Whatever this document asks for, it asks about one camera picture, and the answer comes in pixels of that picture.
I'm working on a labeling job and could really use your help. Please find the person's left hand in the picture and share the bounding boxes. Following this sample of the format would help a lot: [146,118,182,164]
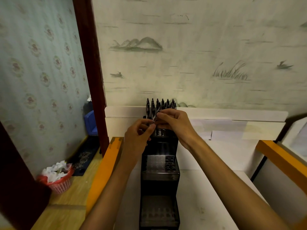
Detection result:
[124,118,157,158]

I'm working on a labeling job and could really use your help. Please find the person's right hand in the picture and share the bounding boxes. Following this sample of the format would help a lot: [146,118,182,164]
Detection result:
[154,108,200,151]

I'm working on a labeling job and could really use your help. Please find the black pen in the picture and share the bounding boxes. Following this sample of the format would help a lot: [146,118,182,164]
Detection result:
[152,106,163,125]

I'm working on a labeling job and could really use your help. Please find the person's right forearm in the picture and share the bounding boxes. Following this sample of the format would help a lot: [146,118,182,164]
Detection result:
[183,136,292,230]

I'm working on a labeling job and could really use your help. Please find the person's left forearm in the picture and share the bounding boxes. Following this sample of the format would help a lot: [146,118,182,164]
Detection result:
[80,151,144,230]

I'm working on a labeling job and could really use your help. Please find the row of black pens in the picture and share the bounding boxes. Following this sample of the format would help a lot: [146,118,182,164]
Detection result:
[145,98,177,120]

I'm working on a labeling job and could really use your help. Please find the black tiered pen display stand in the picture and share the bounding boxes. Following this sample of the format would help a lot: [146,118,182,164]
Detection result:
[139,115,181,230]

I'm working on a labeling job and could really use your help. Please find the white cardboard partition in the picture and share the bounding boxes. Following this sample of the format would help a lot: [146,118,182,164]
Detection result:
[105,106,289,180]

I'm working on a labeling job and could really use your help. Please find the blue plastic stool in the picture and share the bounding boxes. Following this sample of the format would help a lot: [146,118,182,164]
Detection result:
[84,110,98,136]

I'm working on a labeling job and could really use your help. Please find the dark patterned floor mat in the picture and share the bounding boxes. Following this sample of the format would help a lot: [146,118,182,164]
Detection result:
[71,136,100,176]

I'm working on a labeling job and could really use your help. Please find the pink waste basket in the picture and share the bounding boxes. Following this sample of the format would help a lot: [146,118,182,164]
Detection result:
[36,165,75,194]

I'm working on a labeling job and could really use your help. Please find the crumpled white paper waste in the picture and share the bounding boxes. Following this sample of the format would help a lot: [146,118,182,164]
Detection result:
[41,161,72,183]

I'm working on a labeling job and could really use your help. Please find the dark red wooden door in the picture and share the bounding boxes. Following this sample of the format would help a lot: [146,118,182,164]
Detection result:
[0,121,52,230]

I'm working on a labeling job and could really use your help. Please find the yellow table edge rail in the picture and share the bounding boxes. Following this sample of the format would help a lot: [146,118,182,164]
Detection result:
[255,140,307,194]
[85,137,124,217]

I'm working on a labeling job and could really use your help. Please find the dark red door frame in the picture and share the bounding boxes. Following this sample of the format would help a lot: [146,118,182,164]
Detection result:
[72,0,110,158]

